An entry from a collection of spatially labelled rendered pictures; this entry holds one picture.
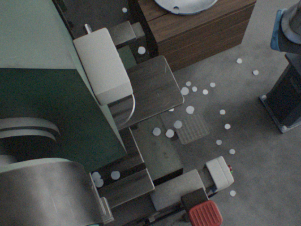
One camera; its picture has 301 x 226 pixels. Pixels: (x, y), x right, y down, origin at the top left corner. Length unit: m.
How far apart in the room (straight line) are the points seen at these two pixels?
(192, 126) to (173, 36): 0.36
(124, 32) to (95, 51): 0.79
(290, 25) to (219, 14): 0.45
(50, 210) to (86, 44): 0.19
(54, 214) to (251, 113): 1.54
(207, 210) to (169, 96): 0.28
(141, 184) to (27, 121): 0.67
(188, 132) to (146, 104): 0.64
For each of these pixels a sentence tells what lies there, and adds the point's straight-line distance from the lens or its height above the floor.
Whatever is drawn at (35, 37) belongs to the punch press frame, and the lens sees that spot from 0.34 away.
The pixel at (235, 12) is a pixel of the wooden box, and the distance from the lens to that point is 1.64.
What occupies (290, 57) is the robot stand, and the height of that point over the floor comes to 0.45.
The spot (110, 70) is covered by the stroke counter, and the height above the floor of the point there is 1.33.
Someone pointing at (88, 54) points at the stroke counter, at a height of 1.34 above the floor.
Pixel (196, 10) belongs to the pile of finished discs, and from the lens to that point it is 1.59.
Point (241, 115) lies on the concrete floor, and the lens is 1.83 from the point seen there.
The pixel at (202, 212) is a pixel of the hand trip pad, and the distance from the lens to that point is 0.98.
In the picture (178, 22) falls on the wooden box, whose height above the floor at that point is 0.35.
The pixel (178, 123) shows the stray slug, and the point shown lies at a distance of 1.13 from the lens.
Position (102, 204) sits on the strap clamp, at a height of 0.74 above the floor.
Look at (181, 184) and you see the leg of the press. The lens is 1.10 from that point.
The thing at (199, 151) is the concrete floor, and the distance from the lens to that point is 1.77.
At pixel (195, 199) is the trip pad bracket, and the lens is 1.03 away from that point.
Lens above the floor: 1.74
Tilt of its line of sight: 73 degrees down
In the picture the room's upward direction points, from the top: 12 degrees counter-clockwise
